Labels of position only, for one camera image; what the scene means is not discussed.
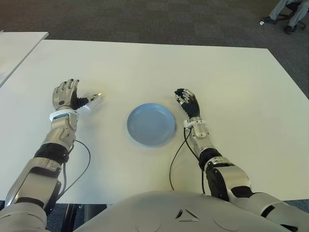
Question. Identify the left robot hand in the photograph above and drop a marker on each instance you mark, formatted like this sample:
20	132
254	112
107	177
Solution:
63	96

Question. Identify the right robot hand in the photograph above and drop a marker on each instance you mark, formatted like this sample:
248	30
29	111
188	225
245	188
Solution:
193	107

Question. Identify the white charger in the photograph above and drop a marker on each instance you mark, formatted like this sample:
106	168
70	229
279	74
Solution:
93	104

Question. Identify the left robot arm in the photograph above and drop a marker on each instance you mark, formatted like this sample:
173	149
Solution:
60	130

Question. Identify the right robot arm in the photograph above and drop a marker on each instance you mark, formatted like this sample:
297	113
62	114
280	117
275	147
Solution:
231	174

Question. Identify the blue plate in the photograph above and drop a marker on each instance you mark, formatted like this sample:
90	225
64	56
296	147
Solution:
150	124

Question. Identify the white side table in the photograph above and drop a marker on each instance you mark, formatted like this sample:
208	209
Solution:
14	48

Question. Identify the silver robot torso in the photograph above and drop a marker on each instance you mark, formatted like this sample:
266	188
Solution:
169	212

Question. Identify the black office chair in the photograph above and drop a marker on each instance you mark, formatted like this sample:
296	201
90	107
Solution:
281	17

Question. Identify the seated person in grey trousers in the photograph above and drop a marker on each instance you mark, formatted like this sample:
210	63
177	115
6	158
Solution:
277	10

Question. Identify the black table frame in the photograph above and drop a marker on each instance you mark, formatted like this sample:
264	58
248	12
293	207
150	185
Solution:
70	215

